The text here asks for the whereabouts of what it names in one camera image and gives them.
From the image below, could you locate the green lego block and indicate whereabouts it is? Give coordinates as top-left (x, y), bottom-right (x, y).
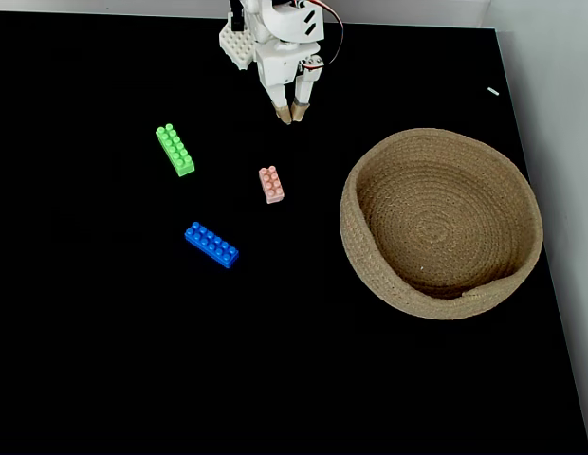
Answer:
top-left (156, 122), bottom-right (196, 178)

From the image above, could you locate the blue lego block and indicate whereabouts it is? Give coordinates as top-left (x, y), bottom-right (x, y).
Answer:
top-left (184, 221), bottom-right (240, 270)

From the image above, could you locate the woven rope basket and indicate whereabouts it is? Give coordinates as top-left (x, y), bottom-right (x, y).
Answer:
top-left (339, 127), bottom-right (544, 321)

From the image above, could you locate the red and black cable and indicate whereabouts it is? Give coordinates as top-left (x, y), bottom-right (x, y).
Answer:
top-left (316, 0), bottom-right (345, 68)

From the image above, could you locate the pink lego block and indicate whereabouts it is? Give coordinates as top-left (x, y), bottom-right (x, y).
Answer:
top-left (258, 165), bottom-right (285, 205)

